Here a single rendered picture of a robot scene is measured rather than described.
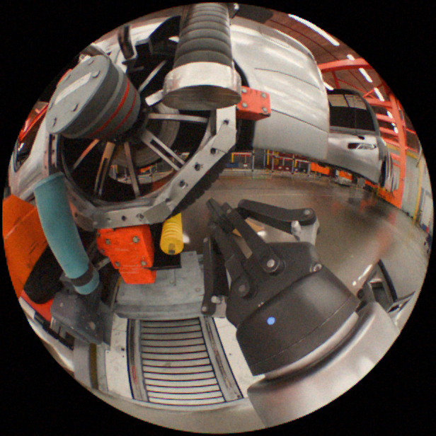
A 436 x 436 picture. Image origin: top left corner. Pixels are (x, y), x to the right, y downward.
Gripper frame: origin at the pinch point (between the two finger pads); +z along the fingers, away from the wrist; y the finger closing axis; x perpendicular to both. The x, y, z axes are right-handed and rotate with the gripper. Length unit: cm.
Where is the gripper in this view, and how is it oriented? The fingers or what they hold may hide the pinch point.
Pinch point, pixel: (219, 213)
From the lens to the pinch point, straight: 21.9
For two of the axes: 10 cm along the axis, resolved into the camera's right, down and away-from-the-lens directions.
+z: -2.5, -4.0, 8.8
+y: 6.8, -7.2, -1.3
